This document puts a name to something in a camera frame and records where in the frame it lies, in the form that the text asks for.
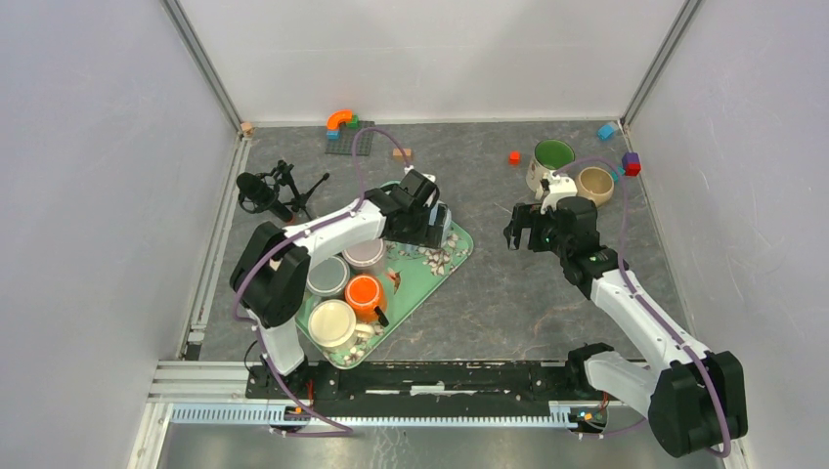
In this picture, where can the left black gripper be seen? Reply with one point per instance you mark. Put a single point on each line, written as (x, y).
(429, 236)

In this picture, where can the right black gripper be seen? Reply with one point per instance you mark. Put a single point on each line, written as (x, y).
(526, 216)

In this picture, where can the floral cream mug green inside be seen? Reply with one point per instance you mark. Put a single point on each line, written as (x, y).
(549, 155)

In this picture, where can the tan ceramic mug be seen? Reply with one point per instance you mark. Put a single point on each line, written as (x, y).
(595, 184)

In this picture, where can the light blue ribbed mug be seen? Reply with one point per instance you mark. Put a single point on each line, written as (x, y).
(439, 225)

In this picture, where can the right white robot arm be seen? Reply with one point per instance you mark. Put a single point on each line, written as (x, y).
(691, 397)

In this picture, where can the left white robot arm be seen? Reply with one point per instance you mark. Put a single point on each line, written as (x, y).
(269, 278)

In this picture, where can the mauve mug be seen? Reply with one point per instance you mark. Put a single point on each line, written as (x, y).
(368, 257)

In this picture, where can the orange mug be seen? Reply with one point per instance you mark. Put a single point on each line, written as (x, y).
(366, 296)

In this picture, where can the grey mug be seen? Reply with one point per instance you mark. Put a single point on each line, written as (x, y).
(328, 280)

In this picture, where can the green floral tray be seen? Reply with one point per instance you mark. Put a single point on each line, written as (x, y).
(412, 274)

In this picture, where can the brown wooden block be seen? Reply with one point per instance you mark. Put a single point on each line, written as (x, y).
(403, 155)

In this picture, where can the grey lego baseplate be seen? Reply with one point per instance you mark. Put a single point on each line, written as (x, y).
(343, 144)

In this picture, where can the teal block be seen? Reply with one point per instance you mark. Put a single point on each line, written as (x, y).
(618, 173)

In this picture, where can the blue block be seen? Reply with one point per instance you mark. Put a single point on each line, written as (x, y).
(607, 130)

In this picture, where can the purple red block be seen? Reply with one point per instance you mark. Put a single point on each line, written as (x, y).
(631, 164)

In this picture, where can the orange curved block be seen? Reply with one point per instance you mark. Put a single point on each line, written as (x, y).
(340, 120)

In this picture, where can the small wooden corner cube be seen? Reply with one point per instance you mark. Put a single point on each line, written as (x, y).
(247, 129)

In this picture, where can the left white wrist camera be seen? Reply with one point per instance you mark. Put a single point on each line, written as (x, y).
(427, 175)

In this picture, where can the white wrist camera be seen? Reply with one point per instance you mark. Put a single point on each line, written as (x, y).
(553, 188)
(427, 175)

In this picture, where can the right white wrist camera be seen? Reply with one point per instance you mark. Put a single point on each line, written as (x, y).
(553, 188)

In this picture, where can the black mounting base rail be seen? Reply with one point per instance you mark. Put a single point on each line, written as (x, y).
(440, 389)

